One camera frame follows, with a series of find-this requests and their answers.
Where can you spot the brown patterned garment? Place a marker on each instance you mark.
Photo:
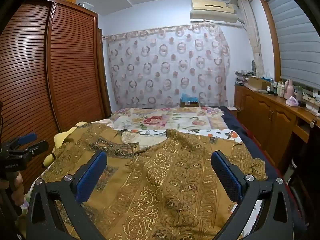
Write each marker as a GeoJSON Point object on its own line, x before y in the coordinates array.
{"type": "Point", "coordinates": [160, 180]}

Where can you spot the cluster of small bottles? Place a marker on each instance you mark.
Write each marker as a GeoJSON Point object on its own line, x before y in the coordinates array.
{"type": "Point", "coordinates": [276, 88]}

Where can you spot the grey window blind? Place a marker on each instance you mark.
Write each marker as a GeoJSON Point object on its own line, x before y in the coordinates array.
{"type": "Point", "coordinates": [295, 42]}

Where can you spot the blue item on stool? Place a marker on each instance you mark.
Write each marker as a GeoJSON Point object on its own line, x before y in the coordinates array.
{"type": "Point", "coordinates": [189, 104]}

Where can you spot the wooden sideboard cabinet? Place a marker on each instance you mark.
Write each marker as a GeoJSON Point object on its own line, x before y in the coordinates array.
{"type": "Point", "coordinates": [265, 115]}

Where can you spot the white storage box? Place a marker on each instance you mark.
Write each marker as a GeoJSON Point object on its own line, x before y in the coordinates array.
{"type": "Point", "coordinates": [85, 4]}

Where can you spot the pile of folded cloths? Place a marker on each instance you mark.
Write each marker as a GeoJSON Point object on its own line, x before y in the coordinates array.
{"type": "Point", "coordinates": [243, 76]}

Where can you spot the cardboard box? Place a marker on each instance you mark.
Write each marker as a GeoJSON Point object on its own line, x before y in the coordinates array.
{"type": "Point", "coordinates": [257, 82]}

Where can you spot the wooden window frame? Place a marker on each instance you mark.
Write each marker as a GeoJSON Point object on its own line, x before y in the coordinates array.
{"type": "Point", "coordinates": [271, 35]}

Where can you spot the circle print curtain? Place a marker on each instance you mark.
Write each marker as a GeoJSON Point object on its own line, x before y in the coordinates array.
{"type": "Point", "coordinates": [162, 67]}

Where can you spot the yellow plush toy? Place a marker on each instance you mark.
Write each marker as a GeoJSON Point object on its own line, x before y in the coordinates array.
{"type": "Point", "coordinates": [61, 138]}

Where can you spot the wooden louvered wardrobe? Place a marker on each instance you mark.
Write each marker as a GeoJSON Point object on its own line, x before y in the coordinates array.
{"type": "Point", "coordinates": [70, 67]}

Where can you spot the green bottle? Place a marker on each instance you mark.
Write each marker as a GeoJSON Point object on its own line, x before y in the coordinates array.
{"type": "Point", "coordinates": [299, 93]}

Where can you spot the person's left hand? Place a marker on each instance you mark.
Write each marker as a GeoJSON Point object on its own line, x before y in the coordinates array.
{"type": "Point", "coordinates": [17, 183]}

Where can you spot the pink thermos bottle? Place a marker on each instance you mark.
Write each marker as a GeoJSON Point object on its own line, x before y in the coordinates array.
{"type": "Point", "coordinates": [289, 90]}

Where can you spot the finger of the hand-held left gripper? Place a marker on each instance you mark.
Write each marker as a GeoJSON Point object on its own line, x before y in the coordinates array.
{"type": "Point", "coordinates": [40, 145]}
{"type": "Point", "coordinates": [26, 138]}

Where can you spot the dark blue sheet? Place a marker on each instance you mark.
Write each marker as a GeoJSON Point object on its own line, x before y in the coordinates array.
{"type": "Point", "coordinates": [250, 140]}

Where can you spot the beige air conditioner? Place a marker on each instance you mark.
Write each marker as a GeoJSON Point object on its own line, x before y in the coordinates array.
{"type": "Point", "coordinates": [212, 11]}

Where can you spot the beige side curtain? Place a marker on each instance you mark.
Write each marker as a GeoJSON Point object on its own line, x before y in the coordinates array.
{"type": "Point", "coordinates": [252, 30]}

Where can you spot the floral blanket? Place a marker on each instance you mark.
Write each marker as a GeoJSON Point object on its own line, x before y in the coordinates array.
{"type": "Point", "coordinates": [160, 120]}

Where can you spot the small purple box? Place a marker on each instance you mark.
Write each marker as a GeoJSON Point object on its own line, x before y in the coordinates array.
{"type": "Point", "coordinates": [292, 102]}

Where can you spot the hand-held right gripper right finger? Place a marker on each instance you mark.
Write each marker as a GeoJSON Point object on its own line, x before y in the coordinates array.
{"type": "Point", "coordinates": [227, 177]}

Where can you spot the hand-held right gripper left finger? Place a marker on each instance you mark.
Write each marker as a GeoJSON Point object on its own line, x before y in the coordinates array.
{"type": "Point", "coordinates": [91, 177]}

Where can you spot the blue cloth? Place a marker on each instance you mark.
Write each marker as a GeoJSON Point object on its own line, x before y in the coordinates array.
{"type": "Point", "coordinates": [189, 97]}

